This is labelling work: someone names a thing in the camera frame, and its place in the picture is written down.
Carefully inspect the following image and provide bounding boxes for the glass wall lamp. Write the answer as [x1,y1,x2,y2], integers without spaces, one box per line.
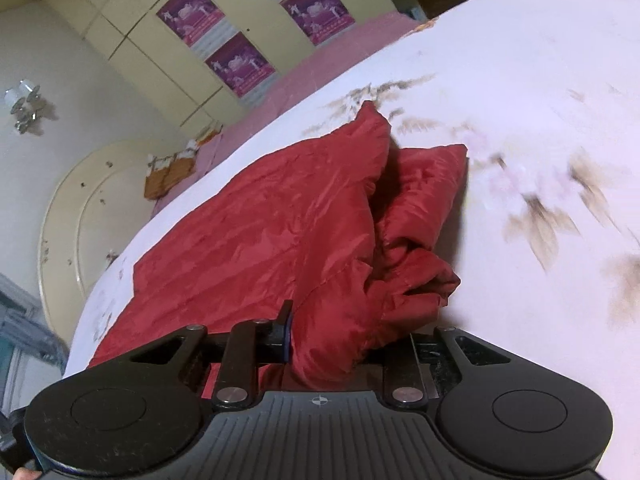
[4,79,46,133]

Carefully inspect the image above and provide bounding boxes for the orange cushion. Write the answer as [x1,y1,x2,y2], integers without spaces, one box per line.
[144,152,196,201]

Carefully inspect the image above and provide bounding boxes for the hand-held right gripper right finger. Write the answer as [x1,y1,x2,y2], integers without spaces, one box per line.
[382,326,516,407]

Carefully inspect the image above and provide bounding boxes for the bed with floral sheet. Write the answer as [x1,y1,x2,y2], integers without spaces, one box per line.
[62,0,640,480]

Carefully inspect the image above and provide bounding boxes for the purple wall poster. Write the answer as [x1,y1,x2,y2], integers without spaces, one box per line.
[156,0,224,48]
[205,31,276,98]
[280,0,356,45]

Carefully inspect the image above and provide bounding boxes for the red puffer jacket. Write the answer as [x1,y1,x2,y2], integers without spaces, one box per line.
[87,101,468,393]

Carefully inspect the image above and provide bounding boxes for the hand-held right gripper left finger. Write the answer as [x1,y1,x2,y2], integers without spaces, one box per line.
[120,300,294,409]

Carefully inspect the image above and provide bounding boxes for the patterned pillow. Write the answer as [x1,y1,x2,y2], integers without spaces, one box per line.
[187,125,223,152]

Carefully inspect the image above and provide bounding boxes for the window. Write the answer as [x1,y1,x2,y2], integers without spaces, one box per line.
[0,332,18,376]

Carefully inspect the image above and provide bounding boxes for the bed with pink sheet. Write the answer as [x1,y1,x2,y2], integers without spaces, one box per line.
[150,10,426,216]

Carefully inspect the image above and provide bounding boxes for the cream round headboard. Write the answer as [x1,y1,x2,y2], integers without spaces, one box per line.
[37,140,198,321]

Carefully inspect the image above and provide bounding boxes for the cream wardrobe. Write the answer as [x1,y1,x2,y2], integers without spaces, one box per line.
[37,0,401,133]

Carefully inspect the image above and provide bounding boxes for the grey curtain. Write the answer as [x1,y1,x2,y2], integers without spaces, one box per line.
[0,272,68,401]

